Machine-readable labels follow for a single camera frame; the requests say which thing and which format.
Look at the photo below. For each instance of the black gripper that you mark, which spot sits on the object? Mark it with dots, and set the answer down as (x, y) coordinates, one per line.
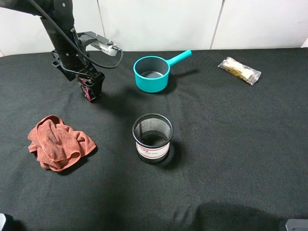
(72, 69)

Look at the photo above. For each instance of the pink black gum box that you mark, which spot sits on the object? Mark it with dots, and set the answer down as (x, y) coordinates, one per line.
(87, 90)

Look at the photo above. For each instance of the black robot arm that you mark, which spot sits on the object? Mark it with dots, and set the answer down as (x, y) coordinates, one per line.
(58, 21)

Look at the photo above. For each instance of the white object bottom left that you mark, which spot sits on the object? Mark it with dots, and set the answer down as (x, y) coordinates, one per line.
(3, 221)

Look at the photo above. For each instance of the grey object bottom right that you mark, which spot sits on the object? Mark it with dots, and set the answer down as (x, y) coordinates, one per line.
(297, 225)

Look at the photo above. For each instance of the orange crumpled cloth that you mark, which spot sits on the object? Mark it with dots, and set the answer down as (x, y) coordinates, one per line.
(57, 145)

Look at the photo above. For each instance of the black mesh pen cup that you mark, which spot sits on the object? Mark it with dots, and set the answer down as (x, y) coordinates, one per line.
(152, 134)

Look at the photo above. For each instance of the clear wrapped snack bar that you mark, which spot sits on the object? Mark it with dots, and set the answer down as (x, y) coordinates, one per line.
(239, 70)

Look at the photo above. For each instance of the black tablecloth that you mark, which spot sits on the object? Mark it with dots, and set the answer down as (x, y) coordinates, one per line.
(224, 147)

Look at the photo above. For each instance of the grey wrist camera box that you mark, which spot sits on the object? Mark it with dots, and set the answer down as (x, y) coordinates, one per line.
(99, 42)

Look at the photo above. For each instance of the teal saucepan with handle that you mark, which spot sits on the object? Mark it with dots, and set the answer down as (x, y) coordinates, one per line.
(151, 72)

